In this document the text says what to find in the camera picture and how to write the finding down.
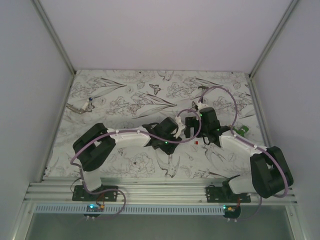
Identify controller board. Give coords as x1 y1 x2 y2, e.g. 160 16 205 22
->
83 203 105 221
223 205 241 222

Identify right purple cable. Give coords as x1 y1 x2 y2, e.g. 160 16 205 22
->
198 86 292 222

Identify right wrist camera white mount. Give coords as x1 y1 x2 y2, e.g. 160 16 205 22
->
192 101 208 111

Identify metal latch with blue knob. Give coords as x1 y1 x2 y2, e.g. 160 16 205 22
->
66 97 95 115

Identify green connector part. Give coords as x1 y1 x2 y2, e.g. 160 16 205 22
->
233 125 249 137

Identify purple cable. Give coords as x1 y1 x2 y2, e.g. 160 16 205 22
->
69 109 203 220
198 86 292 222

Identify small hammer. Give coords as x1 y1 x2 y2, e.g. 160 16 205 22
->
198 86 208 91

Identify slotted cable duct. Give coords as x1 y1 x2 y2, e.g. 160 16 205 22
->
34 203 224 216

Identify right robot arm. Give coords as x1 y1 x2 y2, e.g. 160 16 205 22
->
184 107 294 203

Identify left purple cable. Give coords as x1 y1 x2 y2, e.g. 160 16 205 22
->
69 109 203 220

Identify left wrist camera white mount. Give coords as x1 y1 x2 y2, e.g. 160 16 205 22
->
174 116 186 139

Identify aluminium rail frame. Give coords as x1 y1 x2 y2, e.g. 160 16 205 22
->
23 174 298 205

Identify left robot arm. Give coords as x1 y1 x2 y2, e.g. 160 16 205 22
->
72 117 186 201

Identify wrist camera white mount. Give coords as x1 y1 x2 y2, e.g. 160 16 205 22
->
192 101 208 111
174 116 186 139

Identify left controller board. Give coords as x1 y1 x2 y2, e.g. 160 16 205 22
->
83 203 105 221

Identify floral patterned mat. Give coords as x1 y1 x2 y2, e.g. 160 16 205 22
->
44 70 264 179

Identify right controller board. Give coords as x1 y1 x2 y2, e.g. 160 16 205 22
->
223 205 241 222

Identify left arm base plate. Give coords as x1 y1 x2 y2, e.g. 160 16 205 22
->
72 185 118 202

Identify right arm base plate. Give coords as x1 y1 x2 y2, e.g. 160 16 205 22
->
205 184 251 204

